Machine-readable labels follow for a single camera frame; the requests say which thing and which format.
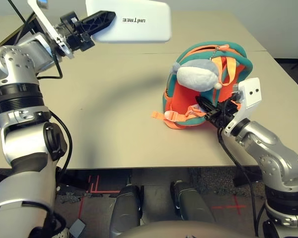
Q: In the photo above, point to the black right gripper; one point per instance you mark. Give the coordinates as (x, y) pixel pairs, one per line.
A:
(223, 114)

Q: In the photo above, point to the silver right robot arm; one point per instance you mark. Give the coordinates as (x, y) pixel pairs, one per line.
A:
(270, 153)

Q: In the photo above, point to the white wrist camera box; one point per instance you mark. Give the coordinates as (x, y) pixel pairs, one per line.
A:
(51, 27)
(250, 94)

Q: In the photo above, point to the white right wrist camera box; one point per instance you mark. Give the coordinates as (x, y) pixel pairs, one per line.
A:
(250, 94)

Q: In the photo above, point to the grey white plush toy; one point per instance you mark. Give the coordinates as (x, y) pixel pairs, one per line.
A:
(196, 77)

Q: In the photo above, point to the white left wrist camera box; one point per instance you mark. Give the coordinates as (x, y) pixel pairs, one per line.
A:
(51, 27)

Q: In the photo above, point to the white perforated shoe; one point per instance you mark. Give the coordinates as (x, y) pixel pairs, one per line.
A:
(63, 233)

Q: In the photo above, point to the small grey floor box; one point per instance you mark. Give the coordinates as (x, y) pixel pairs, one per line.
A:
(77, 227)

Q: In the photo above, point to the grey robot torso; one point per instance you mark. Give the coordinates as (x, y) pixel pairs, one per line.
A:
(188, 230)

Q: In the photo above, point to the grey robot left leg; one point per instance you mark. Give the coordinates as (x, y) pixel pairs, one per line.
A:
(125, 208)

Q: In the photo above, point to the teal and orange backpack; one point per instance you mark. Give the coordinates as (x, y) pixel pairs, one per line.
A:
(183, 99)

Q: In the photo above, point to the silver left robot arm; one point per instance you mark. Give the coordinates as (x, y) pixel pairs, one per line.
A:
(17, 67)

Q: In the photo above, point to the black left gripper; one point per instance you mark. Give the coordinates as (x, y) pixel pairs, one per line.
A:
(75, 37)

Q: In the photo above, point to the white Unitree box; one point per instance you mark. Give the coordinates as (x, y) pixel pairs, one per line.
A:
(144, 32)

